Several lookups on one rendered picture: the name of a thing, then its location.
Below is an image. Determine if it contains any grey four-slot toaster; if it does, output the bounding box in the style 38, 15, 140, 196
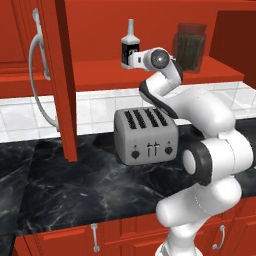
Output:
113, 106, 180, 167

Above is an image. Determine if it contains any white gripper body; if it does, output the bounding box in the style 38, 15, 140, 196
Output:
127, 49, 141, 70

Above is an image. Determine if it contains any short grey wall cabinet handle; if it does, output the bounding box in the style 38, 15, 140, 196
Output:
31, 8, 52, 81

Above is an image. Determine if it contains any red base cabinet door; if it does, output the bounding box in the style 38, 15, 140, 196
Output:
13, 223, 105, 256
102, 213, 172, 256
196, 196, 256, 256

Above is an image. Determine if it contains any red closed wall cabinet door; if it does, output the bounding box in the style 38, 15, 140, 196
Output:
0, 0, 54, 100

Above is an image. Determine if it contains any red open cabinet door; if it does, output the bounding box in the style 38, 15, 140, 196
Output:
35, 0, 80, 163

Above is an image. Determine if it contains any glass jar with dark contents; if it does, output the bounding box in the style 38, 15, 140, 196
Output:
171, 23, 207, 74

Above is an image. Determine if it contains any grey base cabinet handle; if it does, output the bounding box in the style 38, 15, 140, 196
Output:
90, 223, 101, 254
212, 224, 227, 251

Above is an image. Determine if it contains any red open wall cabinet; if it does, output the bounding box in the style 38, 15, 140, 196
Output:
64, 0, 256, 92

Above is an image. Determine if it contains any long curved grey door handle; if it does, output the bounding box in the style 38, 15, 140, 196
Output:
28, 34, 61, 132

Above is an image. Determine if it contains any white bottle with black label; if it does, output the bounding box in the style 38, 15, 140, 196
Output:
120, 18, 141, 70

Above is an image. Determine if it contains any dark red cabinet door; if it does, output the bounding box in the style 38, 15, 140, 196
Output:
209, 9, 256, 89

